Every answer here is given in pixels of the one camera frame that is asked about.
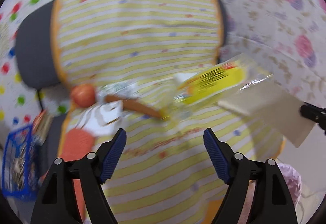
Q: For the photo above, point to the orange knitted cloth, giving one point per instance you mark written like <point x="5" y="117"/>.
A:
<point x="76" y="144"/>

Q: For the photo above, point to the blue plastic basket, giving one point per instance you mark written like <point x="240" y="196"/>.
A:
<point x="20" y="174"/>

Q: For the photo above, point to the floral wall sheet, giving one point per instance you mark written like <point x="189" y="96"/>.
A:
<point x="286" y="37"/>

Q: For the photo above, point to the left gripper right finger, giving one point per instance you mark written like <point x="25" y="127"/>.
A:
<point x="271" y="202"/>

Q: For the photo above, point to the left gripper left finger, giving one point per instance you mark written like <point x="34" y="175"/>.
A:
<point x="56" y="200"/>

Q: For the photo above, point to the white paper scrap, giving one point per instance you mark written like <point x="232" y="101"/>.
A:
<point x="101" y="119"/>

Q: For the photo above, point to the small snack box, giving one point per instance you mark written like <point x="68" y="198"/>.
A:
<point x="41" y="126"/>

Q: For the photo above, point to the red apple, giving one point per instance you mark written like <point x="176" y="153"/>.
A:
<point x="83" y="95"/>

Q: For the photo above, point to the white paper sheet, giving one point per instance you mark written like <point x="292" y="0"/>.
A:
<point x="272" y="104"/>

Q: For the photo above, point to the yellow clear plastic wrapper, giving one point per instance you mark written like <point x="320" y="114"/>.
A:
<point x="219" y="82"/>

